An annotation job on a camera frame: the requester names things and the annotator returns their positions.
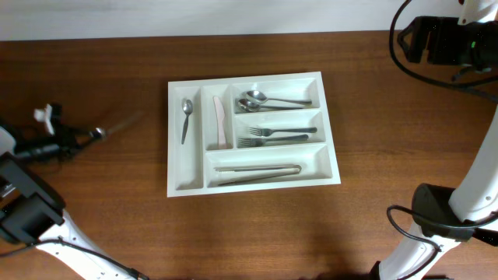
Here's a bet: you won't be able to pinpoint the steel spoon patterned handle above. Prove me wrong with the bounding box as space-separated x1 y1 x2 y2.
90 111 143 140

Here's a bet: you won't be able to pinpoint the steel spoon plain handle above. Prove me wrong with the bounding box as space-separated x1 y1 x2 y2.
181 100 194 145

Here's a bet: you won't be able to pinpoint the pink plastic knife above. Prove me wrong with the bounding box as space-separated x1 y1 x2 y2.
213 96 227 149

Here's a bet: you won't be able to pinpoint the steel fork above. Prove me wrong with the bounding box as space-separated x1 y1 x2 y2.
237 135 309 148
248 128 317 137

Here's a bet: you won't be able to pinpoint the steel tongs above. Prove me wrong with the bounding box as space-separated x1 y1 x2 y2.
214 164 302 186

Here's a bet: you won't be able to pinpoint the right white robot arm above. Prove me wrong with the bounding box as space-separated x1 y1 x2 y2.
369 0 497 279

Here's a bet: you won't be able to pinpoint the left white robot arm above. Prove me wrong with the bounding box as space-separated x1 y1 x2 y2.
1 103 146 279

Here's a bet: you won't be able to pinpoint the white cutlery tray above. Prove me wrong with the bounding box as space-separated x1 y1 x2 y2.
167 72 341 197

